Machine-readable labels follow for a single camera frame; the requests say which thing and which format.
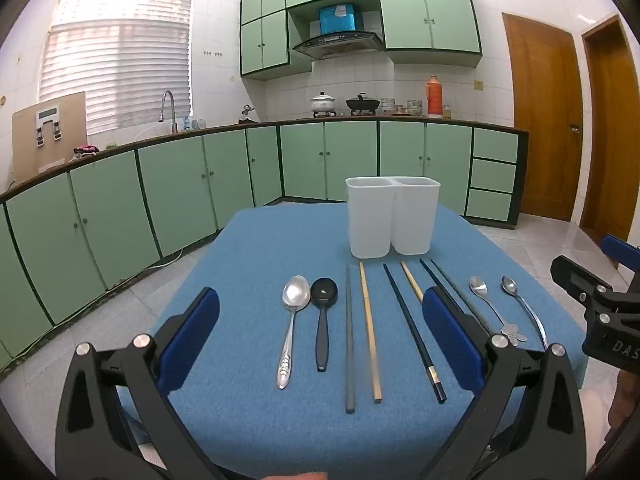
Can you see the red cloth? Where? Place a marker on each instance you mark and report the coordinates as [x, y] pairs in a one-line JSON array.
[[86, 150]]

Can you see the large silver spoon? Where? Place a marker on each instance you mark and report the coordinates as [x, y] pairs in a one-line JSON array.
[[295, 291]]

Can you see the blue felt table cover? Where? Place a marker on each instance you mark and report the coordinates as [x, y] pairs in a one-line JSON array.
[[260, 260]]

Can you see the white window blinds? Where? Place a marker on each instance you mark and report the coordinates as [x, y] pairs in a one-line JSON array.
[[115, 60]]

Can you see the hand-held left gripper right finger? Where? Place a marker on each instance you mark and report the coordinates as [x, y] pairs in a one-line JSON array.
[[447, 340]]

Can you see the blue box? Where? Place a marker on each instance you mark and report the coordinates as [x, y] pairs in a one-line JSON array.
[[338, 18]]

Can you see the person's right hand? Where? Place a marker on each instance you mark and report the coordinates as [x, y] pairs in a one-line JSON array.
[[625, 400]]

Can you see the thick grey chopstick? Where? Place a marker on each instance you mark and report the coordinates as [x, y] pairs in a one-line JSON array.
[[349, 340]]

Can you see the black plastic spoon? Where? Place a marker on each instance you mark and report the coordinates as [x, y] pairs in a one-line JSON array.
[[324, 292]]

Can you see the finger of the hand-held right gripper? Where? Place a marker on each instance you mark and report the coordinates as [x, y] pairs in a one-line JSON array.
[[575, 272], [622, 252]]

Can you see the brown cardboard board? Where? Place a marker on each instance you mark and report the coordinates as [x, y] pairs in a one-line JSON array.
[[25, 145]]

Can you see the white cooking pot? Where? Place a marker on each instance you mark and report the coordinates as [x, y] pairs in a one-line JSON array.
[[323, 104]]

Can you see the dark blue chopstick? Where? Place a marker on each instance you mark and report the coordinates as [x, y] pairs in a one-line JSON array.
[[437, 280], [410, 327]]

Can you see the bamboo chopstick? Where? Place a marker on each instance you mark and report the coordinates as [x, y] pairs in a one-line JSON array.
[[411, 280], [369, 332]]

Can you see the metal kitchen faucet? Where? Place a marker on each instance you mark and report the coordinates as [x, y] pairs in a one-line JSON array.
[[169, 97]]

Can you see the orange thermos flask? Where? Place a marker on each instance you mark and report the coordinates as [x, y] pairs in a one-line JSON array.
[[434, 97]]

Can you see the thin black metal chopstick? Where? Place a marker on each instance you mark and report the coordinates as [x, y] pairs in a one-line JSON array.
[[462, 297]]

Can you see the black wok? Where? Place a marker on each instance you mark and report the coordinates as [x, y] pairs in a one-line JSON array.
[[363, 105]]

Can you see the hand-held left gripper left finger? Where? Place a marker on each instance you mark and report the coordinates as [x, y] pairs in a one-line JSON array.
[[192, 340]]

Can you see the black range hood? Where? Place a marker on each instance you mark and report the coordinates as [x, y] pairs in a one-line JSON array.
[[337, 44]]

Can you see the white divided utensil holder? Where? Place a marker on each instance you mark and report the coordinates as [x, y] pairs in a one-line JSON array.
[[370, 220]]

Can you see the person's left hand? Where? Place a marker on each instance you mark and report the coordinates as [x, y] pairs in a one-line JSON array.
[[297, 476]]

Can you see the wooden door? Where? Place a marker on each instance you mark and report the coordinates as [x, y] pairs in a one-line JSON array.
[[542, 120], [615, 135]]

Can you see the small plain silver spoon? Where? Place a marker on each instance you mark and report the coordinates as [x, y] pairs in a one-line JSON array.
[[509, 285]]

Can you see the stack of bowls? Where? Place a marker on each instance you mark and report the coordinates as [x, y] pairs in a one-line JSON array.
[[388, 106]]

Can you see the bottles by the sink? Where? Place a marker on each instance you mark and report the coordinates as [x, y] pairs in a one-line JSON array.
[[194, 123]]

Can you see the green base cabinets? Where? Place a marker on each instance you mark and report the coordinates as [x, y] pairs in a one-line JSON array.
[[170, 185]]

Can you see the green wall cabinets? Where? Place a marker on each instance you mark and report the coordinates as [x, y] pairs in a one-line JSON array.
[[430, 15]]

